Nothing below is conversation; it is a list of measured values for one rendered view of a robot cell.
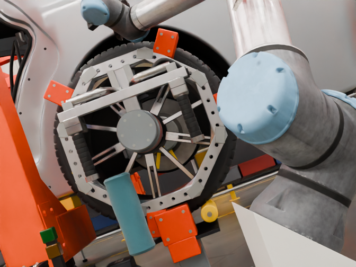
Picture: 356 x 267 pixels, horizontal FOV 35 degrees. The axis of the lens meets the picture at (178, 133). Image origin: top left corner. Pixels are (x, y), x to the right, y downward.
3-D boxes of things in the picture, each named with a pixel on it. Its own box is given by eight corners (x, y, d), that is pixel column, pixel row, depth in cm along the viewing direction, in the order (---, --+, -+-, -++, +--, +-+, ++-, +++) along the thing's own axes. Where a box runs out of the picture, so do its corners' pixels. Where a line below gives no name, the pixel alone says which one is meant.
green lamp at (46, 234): (59, 238, 174) (54, 225, 174) (55, 239, 170) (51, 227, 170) (46, 242, 174) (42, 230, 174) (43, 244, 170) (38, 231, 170)
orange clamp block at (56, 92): (79, 92, 202) (56, 81, 202) (74, 89, 194) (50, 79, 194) (70, 109, 201) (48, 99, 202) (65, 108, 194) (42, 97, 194)
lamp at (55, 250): (64, 253, 174) (60, 241, 174) (61, 255, 170) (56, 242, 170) (52, 257, 174) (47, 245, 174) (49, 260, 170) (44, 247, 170)
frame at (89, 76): (243, 178, 197) (189, 33, 199) (245, 179, 190) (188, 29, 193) (97, 232, 198) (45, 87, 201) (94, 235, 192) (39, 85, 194)
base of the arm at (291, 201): (353, 260, 101) (375, 209, 101) (256, 213, 101) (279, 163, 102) (324, 246, 120) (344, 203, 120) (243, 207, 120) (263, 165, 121)
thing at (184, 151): (204, 162, 249) (189, 91, 251) (204, 162, 242) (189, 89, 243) (133, 177, 250) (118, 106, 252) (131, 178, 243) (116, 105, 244)
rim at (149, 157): (125, 222, 223) (237, 159, 222) (116, 230, 200) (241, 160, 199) (64, 110, 226) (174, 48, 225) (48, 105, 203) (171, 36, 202)
